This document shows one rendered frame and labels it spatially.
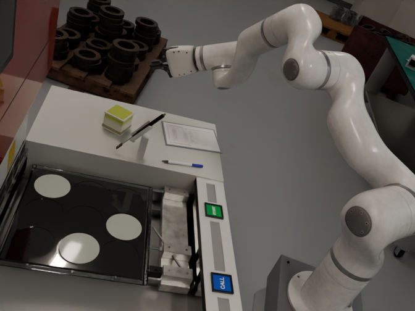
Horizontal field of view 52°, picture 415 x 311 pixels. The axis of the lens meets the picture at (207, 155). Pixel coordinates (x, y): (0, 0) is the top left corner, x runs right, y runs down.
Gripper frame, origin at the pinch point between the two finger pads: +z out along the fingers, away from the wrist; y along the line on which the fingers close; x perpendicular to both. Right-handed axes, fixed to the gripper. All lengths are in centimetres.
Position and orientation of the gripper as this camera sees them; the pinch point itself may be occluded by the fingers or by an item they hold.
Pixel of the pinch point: (155, 64)
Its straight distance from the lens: 157.2
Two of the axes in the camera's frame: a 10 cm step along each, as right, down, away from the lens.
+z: -9.6, 0.7, 2.7
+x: -2.0, 5.3, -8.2
